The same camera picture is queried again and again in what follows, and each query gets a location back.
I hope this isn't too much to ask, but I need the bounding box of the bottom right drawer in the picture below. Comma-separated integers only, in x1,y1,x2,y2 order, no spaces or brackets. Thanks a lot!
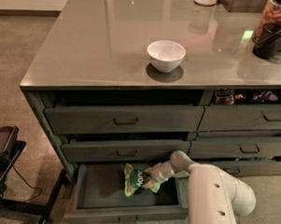
203,157,281,180

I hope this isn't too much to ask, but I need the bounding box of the black cable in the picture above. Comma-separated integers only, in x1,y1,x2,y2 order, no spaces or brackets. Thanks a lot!
6,159,44,211

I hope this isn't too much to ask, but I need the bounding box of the snack packet in drawer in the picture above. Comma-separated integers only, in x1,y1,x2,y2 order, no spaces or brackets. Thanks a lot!
214,89,234,105

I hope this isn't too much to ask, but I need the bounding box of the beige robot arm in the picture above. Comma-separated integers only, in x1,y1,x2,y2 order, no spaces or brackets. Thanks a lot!
147,151,257,224

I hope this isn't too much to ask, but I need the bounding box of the white ceramic bowl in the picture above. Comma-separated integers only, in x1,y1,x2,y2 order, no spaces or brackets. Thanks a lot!
147,40,186,72

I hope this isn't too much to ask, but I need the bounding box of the black metal stand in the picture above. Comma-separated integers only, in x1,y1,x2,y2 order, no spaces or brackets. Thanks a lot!
0,124,69,224

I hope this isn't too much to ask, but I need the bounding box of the top left drawer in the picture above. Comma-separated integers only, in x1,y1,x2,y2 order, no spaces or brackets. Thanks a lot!
44,105,204,134

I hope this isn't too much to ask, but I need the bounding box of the middle left drawer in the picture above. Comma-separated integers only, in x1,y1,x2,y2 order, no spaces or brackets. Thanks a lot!
62,139,190,162

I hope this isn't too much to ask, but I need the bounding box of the open bottom left drawer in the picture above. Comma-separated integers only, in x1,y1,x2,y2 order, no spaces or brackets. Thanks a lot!
64,161,188,224

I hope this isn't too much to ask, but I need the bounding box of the middle right drawer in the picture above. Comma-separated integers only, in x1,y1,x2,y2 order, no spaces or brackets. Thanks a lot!
189,136,281,160

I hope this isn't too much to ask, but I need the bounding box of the glass snack jar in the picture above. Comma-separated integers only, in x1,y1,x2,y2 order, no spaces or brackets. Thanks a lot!
252,0,281,42

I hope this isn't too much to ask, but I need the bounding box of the top right drawer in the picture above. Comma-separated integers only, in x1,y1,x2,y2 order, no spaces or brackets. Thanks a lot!
199,104,281,132

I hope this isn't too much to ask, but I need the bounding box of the green rice chip bag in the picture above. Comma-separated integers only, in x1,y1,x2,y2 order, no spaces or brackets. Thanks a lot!
124,163,161,198

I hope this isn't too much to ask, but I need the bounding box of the purple snack packet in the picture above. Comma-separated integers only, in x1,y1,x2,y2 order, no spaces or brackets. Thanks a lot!
251,91,277,104

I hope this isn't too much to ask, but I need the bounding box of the grey drawer cabinet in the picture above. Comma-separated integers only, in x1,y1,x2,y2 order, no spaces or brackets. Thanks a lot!
21,0,281,175

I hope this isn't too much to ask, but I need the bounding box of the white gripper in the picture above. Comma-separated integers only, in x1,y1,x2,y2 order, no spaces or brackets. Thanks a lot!
141,161,176,191

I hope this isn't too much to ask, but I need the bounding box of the black cup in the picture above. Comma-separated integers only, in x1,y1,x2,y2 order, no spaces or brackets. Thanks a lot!
252,22,281,60

